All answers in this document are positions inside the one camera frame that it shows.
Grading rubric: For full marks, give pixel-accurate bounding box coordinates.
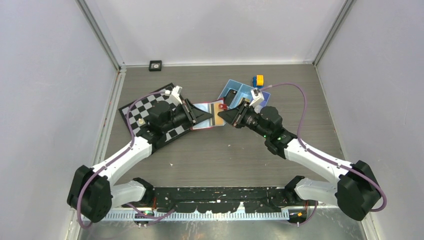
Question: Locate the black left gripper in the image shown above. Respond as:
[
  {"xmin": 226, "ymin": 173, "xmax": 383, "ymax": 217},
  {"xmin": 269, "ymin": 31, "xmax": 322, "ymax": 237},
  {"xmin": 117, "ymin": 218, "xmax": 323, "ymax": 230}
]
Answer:
[{"xmin": 162, "ymin": 99, "xmax": 213, "ymax": 134}]

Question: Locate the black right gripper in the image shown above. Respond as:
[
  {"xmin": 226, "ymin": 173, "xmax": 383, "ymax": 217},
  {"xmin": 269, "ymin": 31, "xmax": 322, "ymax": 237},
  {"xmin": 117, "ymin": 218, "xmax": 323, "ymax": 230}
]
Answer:
[{"xmin": 217, "ymin": 101, "xmax": 270, "ymax": 140}]

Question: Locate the red leather card holder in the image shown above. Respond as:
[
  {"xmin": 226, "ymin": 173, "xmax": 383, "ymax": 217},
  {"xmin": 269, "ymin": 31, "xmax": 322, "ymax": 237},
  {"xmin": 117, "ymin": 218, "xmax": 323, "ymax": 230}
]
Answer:
[{"xmin": 191, "ymin": 98, "xmax": 227, "ymax": 130}]

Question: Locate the orange card with black stripe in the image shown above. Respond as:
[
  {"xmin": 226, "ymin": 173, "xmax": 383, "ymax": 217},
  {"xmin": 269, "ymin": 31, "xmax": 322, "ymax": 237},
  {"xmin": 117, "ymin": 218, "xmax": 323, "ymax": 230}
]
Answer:
[{"xmin": 211, "ymin": 100, "xmax": 227, "ymax": 127}]

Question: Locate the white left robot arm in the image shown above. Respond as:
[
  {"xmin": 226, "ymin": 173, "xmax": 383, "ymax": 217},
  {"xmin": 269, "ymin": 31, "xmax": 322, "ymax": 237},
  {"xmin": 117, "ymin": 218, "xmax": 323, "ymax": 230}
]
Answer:
[{"xmin": 66, "ymin": 99, "xmax": 213, "ymax": 223}]

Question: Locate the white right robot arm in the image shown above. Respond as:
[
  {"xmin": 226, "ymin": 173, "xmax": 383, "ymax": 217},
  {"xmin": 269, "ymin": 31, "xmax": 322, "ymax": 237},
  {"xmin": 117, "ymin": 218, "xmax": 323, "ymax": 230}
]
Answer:
[{"xmin": 218, "ymin": 102, "xmax": 387, "ymax": 221}]

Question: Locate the black card in drawer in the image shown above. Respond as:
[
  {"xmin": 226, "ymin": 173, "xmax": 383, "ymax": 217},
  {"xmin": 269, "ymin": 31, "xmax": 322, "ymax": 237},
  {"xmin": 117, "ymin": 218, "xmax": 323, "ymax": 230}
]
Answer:
[{"xmin": 223, "ymin": 89, "xmax": 238, "ymax": 107}]

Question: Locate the light blue middle drawer box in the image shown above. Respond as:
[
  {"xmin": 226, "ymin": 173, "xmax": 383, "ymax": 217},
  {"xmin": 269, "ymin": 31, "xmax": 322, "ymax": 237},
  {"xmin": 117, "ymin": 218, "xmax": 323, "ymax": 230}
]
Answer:
[{"xmin": 235, "ymin": 83, "xmax": 253, "ymax": 106}]

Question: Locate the light blue drawer box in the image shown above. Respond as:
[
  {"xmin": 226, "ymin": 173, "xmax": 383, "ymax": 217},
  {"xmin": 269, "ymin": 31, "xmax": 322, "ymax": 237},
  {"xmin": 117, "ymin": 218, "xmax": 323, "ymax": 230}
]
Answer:
[
  {"xmin": 235, "ymin": 83, "xmax": 253, "ymax": 106},
  {"xmin": 217, "ymin": 79, "xmax": 244, "ymax": 109}
]

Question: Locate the light blue left drawer box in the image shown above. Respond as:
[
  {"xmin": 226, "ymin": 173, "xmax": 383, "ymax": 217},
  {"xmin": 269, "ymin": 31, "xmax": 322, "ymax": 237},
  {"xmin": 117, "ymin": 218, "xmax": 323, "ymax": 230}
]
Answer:
[{"xmin": 217, "ymin": 79, "xmax": 244, "ymax": 109}]

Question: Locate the purple drawer box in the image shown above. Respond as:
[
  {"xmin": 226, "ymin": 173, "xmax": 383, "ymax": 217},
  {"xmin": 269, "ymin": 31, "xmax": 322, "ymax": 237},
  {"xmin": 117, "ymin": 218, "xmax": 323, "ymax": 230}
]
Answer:
[{"xmin": 256, "ymin": 89, "xmax": 270, "ymax": 108}]

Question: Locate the blue orange toy block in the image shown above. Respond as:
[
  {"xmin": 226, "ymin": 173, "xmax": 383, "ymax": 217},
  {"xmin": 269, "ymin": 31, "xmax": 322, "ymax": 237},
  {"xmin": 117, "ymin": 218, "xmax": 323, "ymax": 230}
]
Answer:
[{"xmin": 252, "ymin": 74, "xmax": 265, "ymax": 89}]

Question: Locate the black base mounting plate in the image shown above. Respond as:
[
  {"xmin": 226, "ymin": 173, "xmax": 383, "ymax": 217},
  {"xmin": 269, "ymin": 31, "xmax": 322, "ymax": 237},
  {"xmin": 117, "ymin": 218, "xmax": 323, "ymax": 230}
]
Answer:
[{"xmin": 130, "ymin": 184, "xmax": 317, "ymax": 214}]

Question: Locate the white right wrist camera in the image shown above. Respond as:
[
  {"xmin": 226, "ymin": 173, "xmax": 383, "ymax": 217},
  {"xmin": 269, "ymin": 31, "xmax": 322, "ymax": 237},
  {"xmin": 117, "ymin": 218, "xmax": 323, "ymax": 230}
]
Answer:
[{"xmin": 249, "ymin": 88, "xmax": 265, "ymax": 108}]

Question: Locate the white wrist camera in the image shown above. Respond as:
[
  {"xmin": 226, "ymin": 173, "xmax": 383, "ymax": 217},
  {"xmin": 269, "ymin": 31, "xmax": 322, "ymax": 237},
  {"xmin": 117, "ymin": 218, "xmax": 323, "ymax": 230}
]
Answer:
[
  {"xmin": 249, "ymin": 88, "xmax": 265, "ymax": 108},
  {"xmin": 164, "ymin": 85, "xmax": 183, "ymax": 106}
]

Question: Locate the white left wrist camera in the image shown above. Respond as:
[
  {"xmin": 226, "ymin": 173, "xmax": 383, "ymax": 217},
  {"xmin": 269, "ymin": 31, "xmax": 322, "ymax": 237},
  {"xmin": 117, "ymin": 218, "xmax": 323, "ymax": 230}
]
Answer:
[{"xmin": 164, "ymin": 85, "xmax": 183, "ymax": 106}]

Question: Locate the black square wall socket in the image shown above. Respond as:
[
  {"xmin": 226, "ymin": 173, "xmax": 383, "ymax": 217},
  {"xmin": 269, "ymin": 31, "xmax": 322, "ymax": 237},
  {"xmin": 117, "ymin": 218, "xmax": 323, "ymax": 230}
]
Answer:
[{"xmin": 148, "ymin": 60, "xmax": 163, "ymax": 72}]

